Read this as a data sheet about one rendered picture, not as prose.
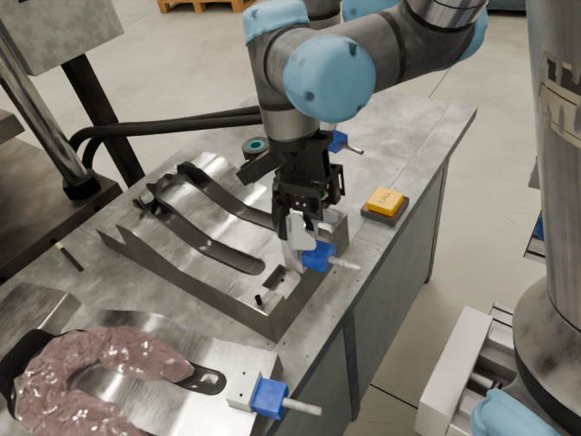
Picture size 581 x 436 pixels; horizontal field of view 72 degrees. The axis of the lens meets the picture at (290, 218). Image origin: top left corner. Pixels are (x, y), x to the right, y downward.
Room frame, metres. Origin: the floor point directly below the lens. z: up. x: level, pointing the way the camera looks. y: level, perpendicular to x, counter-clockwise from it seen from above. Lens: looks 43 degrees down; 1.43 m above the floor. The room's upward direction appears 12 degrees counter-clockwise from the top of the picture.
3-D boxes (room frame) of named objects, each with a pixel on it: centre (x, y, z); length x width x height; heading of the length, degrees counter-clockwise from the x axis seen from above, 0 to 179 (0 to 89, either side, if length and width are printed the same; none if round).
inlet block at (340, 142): (0.74, -0.13, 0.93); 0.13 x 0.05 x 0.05; 37
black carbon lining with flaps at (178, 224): (0.61, 0.16, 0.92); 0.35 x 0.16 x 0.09; 47
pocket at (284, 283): (0.43, 0.04, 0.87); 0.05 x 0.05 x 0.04; 47
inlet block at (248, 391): (0.25, 0.07, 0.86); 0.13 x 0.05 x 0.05; 65
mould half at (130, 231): (0.63, 0.16, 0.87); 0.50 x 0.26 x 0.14; 47
